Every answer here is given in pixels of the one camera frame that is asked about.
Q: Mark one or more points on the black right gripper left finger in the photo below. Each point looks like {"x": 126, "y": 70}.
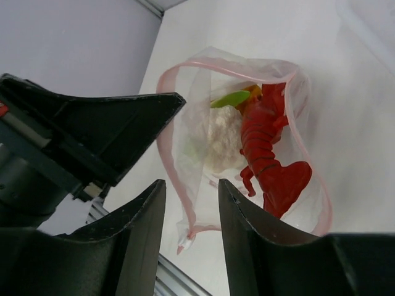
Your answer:
{"x": 115, "y": 255}

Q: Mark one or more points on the red toy lobster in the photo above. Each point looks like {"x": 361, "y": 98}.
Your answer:
{"x": 262, "y": 125}

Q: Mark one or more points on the green toy leaf piece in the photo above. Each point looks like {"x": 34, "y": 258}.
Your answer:
{"x": 232, "y": 99}

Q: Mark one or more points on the orange toy food piece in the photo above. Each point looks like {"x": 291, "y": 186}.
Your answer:
{"x": 255, "y": 93}

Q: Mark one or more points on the aluminium mounting rail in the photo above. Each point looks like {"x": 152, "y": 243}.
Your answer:
{"x": 170, "y": 280}

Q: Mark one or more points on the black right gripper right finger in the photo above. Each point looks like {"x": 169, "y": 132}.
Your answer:
{"x": 265, "y": 256}

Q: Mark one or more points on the white toy cauliflower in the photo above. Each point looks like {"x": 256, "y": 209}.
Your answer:
{"x": 223, "y": 140}

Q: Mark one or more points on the clear zip top bag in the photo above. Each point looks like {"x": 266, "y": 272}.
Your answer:
{"x": 182, "y": 146}

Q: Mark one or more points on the left aluminium corner post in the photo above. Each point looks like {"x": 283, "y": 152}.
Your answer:
{"x": 158, "y": 7}

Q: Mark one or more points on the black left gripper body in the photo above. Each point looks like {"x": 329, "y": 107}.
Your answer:
{"x": 33, "y": 184}

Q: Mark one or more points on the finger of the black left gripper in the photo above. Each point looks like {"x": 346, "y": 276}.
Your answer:
{"x": 102, "y": 132}

